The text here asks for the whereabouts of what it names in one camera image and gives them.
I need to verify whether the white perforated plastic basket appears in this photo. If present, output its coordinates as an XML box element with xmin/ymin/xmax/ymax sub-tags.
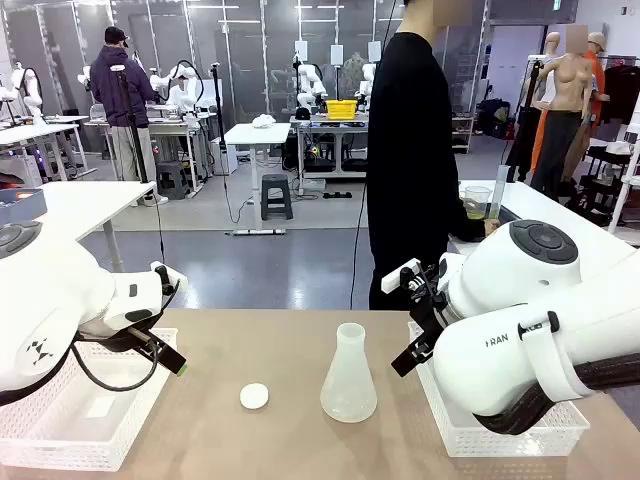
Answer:
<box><xmin>0</xmin><ymin>327</ymin><xmax>180</xmax><ymax>473</ymax></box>
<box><xmin>407</xmin><ymin>320</ymin><xmax>591</xmax><ymax>459</ymax></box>

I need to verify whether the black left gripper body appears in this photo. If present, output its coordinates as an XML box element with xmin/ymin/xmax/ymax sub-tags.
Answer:
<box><xmin>112</xmin><ymin>319</ymin><xmax>169</xmax><ymax>354</ymax></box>

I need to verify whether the grey plastic step stool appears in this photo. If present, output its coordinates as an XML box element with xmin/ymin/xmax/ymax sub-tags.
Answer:
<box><xmin>260</xmin><ymin>173</ymin><xmax>295</xmax><ymax>222</ymax></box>

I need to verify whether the person in purple jacket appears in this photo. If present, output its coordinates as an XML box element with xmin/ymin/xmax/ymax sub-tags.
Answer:
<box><xmin>89</xmin><ymin>26</ymin><xmax>170</xmax><ymax>205</ymax></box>

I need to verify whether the translucent plastic Erlenmeyer flask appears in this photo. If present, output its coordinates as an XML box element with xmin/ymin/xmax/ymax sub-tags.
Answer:
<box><xmin>319</xmin><ymin>322</ymin><xmax>379</xmax><ymax>424</ymax></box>

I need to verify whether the dark plastic step stool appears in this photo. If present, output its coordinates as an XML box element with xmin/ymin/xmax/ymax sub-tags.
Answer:
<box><xmin>155</xmin><ymin>160</ymin><xmax>191</xmax><ymax>201</ymax></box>

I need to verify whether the person in black sweater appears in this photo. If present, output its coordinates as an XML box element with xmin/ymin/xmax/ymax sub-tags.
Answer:
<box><xmin>366</xmin><ymin>0</ymin><xmax>489</xmax><ymax>312</ymax></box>

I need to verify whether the round white flask lid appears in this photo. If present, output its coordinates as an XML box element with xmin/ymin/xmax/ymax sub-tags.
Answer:
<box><xmin>239</xmin><ymin>382</ymin><xmax>270</xmax><ymax>411</ymax></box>

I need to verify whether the person's right forearm black sleeve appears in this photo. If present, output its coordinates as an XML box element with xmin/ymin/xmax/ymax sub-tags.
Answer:
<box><xmin>448</xmin><ymin>218</ymin><xmax>489</xmax><ymax>245</ymax></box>

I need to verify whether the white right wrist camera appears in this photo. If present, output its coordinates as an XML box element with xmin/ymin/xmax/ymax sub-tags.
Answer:
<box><xmin>380</xmin><ymin>257</ymin><xmax>424</xmax><ymax>295</ymax></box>

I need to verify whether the mannequin with black trousers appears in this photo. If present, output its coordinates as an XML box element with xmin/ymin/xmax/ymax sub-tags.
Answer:
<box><xmin>530</xmin><ymin>27</ymin><xmax>600</xmax><ymax>199</ymax></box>

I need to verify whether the black bags pile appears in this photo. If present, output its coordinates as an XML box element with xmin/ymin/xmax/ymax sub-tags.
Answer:
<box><xmin>476</xmin><ymin>98</ymin><xmax>512</xmax><ymax>139</ymax></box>

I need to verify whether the black hanging garment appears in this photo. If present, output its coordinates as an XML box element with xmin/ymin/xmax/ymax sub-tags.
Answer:
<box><xmin>598</xmin><ymin>64</ymin><xmax>640</xmax><ymax>127</ymax></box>

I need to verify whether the white workbench with shelf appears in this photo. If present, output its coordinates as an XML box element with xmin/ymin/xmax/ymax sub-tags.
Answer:
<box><xmin>289</xmin><ymin>113</ymin><xmax>371</xmax><ymax>182</ymax></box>

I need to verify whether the white lab table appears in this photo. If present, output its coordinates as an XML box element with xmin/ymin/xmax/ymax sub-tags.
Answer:
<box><xmin>0</xmin><ymin>115</ymin><xmax>90</xmax><ymax>182</ymax></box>
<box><xmin>38</xmin><ymin>180</ymin><xmax>159</xmax><ymax>274</ymax></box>
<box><xmin>446</xmin><ymin>179</ymin><xmax>640</xmax><ymax>261</ymax></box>

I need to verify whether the clear plastic graduated cylinder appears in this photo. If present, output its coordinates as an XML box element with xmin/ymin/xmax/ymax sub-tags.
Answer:
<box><xmin>489</xmin><ymin>166</ymin><xmax>510</xmax><ymax>222</ymax></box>

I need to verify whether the blue storage box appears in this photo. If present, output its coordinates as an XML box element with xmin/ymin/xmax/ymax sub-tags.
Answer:
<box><xmin>0</xmin><ymin>188</ymin><xmax>49</xmax><ymax>229</ymax></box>

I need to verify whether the clear plastic beaker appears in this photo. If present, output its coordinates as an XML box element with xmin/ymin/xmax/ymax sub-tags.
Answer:
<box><xmin>464</xmin><ymin>185</ymin><xmax>493</xmax><ymax>221</ymax></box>

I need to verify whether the black tripod stand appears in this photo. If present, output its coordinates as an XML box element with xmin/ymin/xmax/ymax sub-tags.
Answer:
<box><xmin>110</xmin><ymin>63</ymin><xmax>151</xmax><ymax>185</ymax></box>
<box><xmin>208</xmin><ymin>62</ymin><xmax>229</xmax><ymax>151</ymax></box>

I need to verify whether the black hanging floor cable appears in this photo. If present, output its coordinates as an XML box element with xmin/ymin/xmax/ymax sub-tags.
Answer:
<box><xmin>348</xmin><ymin>179</ymin><xmax>370</xmax><ymax>310</ymax></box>

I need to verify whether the mannequin with orange garment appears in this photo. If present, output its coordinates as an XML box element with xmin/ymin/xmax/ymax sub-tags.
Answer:
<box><xmin>530</xmin><ymin>31</ymin><xmax>609</xmax><ymax>174</ymax></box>

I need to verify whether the yellow plastic crate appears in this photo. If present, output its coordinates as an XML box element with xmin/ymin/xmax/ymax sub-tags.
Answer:
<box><xmin>325</xmin><ymin>99</ymin><xmax>359</xmax><ymax>120</ymax></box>

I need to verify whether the black right arm cable sleeve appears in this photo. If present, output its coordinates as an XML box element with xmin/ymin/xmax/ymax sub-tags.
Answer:
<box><xmin>472</xmin><ymin>357</ymin><xmax>640</xmax><ymax>436</ymax></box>

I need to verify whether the white bare mannequin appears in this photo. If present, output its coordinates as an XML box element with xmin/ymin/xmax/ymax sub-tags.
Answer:
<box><xmin>537</xmin><ymin>31</ymin><xmax>562</xmax><ymax>109</ymax></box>

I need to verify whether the white standing desk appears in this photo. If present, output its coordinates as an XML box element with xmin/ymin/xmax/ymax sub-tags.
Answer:
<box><xmin>224</xmin><ymin>122</ymin><xmax>292</xmax><ymax>236</ymax></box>

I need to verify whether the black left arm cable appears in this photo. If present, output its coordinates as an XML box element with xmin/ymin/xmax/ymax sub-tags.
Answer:
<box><xmin>69</xmin><ymin>278</ymin><xmax>182</xmax><ymax>393</ymax></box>

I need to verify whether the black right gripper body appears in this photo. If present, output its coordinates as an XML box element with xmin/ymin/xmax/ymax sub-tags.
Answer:
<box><xmin>409</xmin><ymin>267</ymin><xmax>451</xmax><ymax>354</ymax></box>

